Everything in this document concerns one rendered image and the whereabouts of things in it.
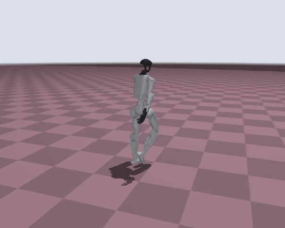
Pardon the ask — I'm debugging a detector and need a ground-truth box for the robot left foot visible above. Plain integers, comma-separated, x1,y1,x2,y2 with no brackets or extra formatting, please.
131,157,140,164

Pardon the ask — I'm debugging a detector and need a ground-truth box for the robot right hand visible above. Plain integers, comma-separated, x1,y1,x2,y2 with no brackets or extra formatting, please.
137,108,147,124

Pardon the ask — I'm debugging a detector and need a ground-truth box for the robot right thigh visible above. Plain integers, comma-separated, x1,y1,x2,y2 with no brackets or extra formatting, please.
146,108,158,136

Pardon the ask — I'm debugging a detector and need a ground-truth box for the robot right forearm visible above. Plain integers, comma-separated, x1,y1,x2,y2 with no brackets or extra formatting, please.
144,93,154,113

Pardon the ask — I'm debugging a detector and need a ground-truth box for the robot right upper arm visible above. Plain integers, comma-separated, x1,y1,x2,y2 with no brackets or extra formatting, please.
147,76,155,98

